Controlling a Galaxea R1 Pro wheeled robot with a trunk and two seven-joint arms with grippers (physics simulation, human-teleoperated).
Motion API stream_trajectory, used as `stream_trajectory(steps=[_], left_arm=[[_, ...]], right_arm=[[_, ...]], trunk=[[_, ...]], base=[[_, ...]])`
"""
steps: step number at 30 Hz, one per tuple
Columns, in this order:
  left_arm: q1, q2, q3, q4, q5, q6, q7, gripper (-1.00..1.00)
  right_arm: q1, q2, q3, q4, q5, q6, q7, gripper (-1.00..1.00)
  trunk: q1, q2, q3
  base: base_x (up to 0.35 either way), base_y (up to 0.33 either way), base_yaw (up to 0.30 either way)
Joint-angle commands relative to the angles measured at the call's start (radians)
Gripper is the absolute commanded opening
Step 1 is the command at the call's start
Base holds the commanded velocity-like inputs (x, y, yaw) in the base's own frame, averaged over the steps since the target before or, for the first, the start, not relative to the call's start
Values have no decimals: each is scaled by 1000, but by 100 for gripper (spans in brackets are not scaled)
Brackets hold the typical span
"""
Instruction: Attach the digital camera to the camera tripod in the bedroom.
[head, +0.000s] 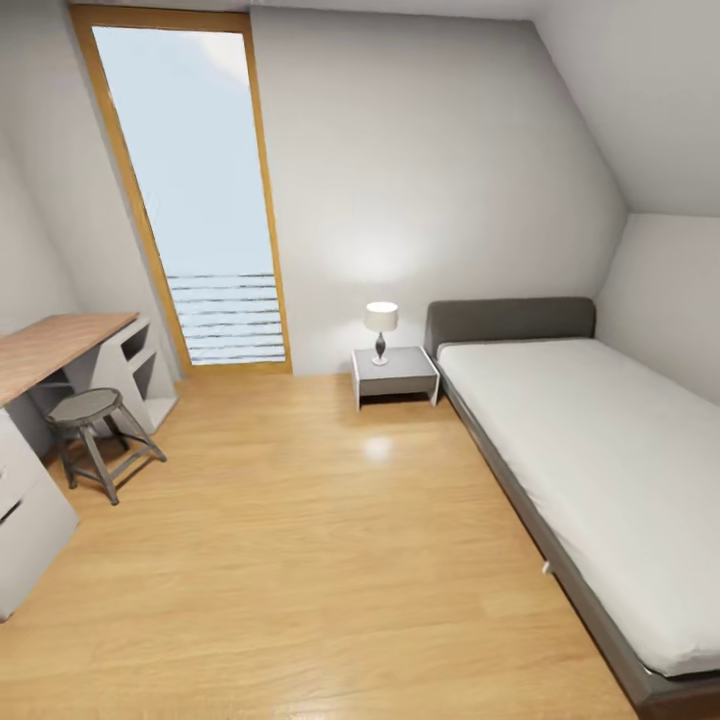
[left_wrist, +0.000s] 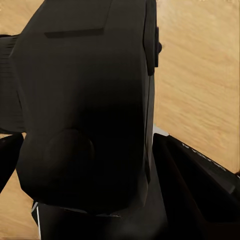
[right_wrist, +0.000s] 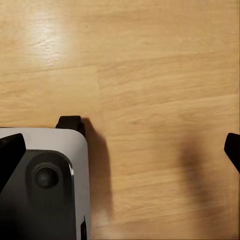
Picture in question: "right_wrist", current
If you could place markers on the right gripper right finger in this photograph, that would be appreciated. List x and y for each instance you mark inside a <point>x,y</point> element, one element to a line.
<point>232,149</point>

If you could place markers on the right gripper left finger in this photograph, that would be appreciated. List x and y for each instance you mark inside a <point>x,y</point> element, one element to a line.
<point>12,149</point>

